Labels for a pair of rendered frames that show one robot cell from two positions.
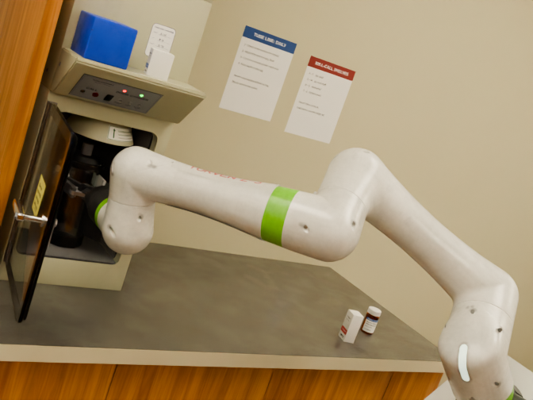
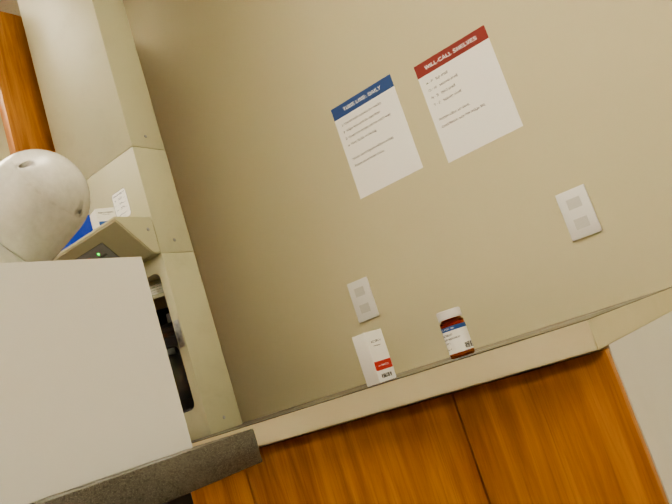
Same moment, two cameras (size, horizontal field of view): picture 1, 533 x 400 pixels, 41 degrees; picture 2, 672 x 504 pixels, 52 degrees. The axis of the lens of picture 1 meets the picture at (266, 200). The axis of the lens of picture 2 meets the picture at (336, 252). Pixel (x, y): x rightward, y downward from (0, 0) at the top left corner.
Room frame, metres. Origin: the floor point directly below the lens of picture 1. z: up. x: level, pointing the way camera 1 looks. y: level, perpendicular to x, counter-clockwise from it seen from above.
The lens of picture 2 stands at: (1.58, -1.47, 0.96)
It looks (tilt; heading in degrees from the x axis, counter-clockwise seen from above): 11 degrees up; 70
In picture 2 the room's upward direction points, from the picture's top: 18 degrees counter-clockwise
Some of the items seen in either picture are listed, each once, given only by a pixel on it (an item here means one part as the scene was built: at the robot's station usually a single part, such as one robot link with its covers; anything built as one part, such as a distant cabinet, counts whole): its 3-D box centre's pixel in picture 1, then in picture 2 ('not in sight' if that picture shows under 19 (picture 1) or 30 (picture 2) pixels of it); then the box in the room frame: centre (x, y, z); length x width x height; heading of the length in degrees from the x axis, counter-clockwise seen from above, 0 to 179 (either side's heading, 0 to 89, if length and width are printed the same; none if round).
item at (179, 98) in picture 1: (130, 92); (101, 257); (1.62, 0.38, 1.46); 0.32 x 0.12 x 0.10; 126
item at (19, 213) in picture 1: (27, 211); not in sight; (1.35, 0.44, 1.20); 0.10 x 0.05 x 0.03; 29
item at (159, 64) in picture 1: (159, 63); (104, 222); (1.64, 0.34, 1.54); 0.05 x 0.05 x 0.06; 20
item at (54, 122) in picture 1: (36, 206); not in sight; (1.43, 0.45, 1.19); 0.30 x 0.01 x 0.40; 29
